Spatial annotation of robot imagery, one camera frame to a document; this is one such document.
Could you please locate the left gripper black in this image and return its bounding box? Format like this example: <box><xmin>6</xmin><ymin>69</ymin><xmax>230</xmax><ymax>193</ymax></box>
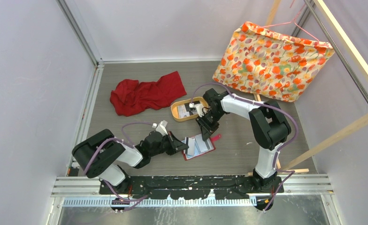
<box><xmin>150</xmin><ymin>130</ymin><xmax>189</xmax><ymax>157</ymax></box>

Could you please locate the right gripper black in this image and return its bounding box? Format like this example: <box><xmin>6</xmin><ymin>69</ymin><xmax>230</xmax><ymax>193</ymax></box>
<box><xmin>196</xmin><ymin>109</ymin><xmax>225</xmax><ymax>141</ymax></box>

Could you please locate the white magnetic stripe card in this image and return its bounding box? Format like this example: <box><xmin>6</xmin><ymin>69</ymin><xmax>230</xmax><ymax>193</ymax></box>
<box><xmin>185</xmin><ymin>137</ymin><xmax>196</xmax><ymax>156</ymax></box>

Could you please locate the red card holder wallet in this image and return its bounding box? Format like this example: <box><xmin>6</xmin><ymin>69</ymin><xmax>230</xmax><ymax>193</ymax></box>
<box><xmin>182</xmin><ymin>134</ymin><xmax>222</xmax><ymax>161</ymax></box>

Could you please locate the yellow oval tray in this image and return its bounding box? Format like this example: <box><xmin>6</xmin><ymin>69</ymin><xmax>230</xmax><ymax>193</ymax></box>
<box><xmin>170</xmin><ymin>99</ymin><xmax>198</xmax><ymax>122</ymax></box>

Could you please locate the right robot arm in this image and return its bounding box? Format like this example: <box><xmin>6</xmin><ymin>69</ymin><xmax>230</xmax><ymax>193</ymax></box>
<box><xmin>196</xmin><ymin>89</ymin><xmax>291</xmax><ymax>192</ymax></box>

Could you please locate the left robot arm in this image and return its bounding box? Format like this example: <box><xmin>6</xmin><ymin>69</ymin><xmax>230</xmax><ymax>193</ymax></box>
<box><xmin>72</xmin><ymin>129</ymin><xmax>189</xmax><ymax>194</ymax></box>

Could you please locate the white numbered card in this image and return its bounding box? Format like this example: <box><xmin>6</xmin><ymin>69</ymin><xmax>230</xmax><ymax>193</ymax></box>
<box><xmin>177</xmin><ymin>105</ymin><xmax>191</xmax><ymax>119</ymax></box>

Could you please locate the red cloth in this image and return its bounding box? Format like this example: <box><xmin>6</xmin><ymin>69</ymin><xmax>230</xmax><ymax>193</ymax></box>
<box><xmin>109</xmin><ymin>71</ymin><xmax>187</xmax><ymax>117</ymax></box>

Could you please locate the floral fabric bag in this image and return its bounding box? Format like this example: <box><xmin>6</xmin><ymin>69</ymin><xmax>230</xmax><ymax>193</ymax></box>
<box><xmin>212</xmin><ymin>22</ymin><xmax>335</xmax><ymax>102</ymax></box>

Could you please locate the pink clothes hanger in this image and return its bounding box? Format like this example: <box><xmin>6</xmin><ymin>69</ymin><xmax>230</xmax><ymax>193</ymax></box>
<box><xmin>262</xmin><ymin>0</ymin><xmax>319</xmax><ymax>41</ymax></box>

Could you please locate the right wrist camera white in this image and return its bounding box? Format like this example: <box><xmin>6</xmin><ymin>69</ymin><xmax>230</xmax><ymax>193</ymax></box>
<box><xmin>189</xmin><ymin>102</ymin><xmax>205</xmax><ymax>117</ymax></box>

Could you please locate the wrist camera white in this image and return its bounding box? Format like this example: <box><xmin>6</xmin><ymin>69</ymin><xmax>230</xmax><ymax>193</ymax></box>
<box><xmin>152</xmin><ymin>120</ymin><xmax>168</xmax><ymax>136</ymax></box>
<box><xmin>189</xmin><ymin>102</ymin><xmax>205</xmax><ymax>117</ymax></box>

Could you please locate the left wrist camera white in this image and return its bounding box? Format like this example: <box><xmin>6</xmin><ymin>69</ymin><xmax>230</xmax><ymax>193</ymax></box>
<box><xmin>152</xmin><ymin>120</ymin><xmax>168</xmax><ymax>136</ymax></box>

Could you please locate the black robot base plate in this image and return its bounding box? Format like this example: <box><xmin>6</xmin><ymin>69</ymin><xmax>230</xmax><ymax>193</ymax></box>
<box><xmin>100</xmin><ymin>175</ymin><xmax>282</xmax><ymax>200</ymax></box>

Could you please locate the aluminium frame rail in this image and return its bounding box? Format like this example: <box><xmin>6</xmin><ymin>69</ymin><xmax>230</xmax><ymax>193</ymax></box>
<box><xmin>50</xmin><ymin>0</ymin><xmax>368</xmax><ymax>225</ymax></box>

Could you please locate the wooden frame rack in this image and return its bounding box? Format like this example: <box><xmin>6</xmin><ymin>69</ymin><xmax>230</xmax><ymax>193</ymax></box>
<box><xmin>247</xmin><ymin>0</ymin><xmax>368</xmax><ymax>176</ymax></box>

